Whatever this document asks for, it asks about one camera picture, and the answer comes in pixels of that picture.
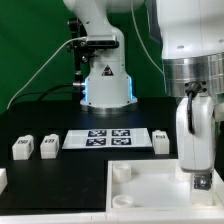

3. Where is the white block at left edge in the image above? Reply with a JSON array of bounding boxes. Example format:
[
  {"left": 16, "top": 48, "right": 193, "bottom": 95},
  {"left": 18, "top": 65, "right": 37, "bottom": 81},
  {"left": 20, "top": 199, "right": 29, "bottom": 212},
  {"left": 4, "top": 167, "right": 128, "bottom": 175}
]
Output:
[{"left": 0, "top": 168, "right": 8, "bottom": 195}]

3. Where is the black cable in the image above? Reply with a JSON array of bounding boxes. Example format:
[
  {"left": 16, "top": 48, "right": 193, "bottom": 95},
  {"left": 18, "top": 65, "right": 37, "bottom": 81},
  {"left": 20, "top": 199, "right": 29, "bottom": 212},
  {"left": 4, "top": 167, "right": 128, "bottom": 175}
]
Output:
[{"left": 8, "top": 83, "right": 76, "bottom": 108}]

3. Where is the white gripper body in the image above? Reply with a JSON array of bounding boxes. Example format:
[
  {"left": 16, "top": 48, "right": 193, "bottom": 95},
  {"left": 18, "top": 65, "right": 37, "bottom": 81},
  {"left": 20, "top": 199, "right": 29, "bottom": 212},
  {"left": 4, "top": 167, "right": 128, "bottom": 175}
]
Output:
[{"left": 176, "top": 96, "right": 215, "bottom": 173}]

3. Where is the white cable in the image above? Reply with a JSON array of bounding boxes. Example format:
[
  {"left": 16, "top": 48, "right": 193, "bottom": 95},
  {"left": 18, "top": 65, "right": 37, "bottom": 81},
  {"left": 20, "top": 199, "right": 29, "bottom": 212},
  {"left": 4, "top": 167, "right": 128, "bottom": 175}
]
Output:
[{"left": 6, "top": 37, "right": 88, "bottom": 110}]

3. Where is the white square tabletop part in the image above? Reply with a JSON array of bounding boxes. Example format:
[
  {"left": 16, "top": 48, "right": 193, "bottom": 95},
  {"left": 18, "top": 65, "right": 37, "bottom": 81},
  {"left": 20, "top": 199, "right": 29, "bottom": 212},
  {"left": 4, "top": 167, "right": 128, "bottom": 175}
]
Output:
[{"left": 106, "top": 159, "right": 224, "bottom": 212}]

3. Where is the white sheet with tags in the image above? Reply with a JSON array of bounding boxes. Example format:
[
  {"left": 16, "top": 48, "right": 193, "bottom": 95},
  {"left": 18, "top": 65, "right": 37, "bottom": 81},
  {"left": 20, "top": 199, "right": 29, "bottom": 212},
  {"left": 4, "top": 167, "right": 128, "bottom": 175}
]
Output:
[{"left": 62, "top": 128, "right": 152, "bottom": 149}]

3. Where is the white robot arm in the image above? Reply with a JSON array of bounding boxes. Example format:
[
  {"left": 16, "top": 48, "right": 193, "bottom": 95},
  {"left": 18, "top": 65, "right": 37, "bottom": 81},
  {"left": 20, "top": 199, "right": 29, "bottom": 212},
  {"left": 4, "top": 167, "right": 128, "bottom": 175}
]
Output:
[{"left": 63, "top": 0, "right": 224, "bottom": 174}]

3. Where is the white L-shaped obstacle fence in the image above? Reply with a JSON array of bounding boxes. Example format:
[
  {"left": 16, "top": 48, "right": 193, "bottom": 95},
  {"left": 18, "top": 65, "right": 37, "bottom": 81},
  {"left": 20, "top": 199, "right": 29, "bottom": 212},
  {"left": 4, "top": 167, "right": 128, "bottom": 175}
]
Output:
[{"left": 0, "top": 201, "right": 224, "bottom": 224}]

